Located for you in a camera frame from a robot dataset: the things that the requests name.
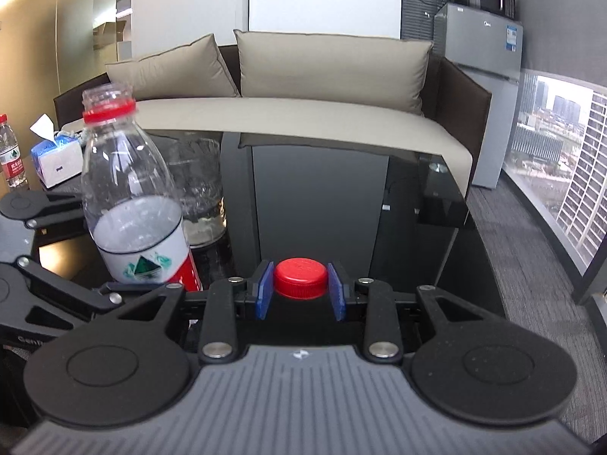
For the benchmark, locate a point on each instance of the brown and beige sofa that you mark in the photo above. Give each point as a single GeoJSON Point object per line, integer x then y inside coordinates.
{"type": "Point", "coordinates": [308, 118]}

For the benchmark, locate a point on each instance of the small plastic water bottle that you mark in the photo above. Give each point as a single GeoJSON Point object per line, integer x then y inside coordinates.
{"type": "Point", "coordinates": [10, 156]}

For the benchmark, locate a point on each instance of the grey window blind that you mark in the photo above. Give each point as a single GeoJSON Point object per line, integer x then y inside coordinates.
{"type": "Point", "coordinates": [559, 19]}

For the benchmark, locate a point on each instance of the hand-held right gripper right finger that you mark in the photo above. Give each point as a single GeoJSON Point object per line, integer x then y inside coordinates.
{"type": "Point", "coordinates": [337, 290]}

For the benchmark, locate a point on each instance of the large beige cushion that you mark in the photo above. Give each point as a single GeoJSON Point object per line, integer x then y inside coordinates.
{"type": "Point", "coordinates": [332, 66]}

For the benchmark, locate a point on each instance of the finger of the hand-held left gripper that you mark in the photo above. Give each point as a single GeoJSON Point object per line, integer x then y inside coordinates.
{"type": "Point", "coordinates": [57, 289]}
{"type": "Point", "coordinates": [42, 208]}

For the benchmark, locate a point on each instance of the red bottle cap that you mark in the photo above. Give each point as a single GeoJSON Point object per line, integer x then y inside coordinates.
{"type": "Point", "coordinates": [299, 278]}

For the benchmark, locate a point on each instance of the clear glass mug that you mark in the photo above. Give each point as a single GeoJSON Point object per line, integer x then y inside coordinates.
{"type": "Point", "coordinates": [204, 185]}

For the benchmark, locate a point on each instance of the clear plastic water bottle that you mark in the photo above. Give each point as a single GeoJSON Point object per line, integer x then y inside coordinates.
{"type": "Point", "coordinates": [128, 175]}

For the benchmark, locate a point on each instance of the small beige cushion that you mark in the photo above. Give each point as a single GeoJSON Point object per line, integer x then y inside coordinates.
{"type": "Point", "coordinates": [175, 73]}

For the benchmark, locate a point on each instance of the blue and white tissue box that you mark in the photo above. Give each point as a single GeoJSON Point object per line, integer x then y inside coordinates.
{"type": "Point", "coordinates": [57, 163]}

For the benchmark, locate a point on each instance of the silver mini fridge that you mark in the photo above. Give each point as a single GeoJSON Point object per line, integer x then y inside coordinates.
{"type": "Point", "coordinates": [479, 47]}

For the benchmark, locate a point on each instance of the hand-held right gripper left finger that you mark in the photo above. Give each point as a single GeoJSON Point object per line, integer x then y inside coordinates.
{"type": "Point", "coordinates": [263, 290]}

